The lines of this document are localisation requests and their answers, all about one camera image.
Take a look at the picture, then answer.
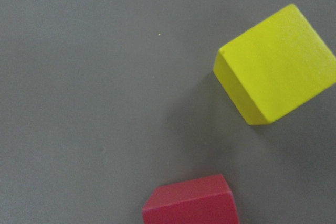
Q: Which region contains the yellow block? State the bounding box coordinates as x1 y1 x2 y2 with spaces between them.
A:
213 4 335 125

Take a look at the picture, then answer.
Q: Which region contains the red block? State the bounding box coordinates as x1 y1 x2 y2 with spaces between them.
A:
142 174 240 223

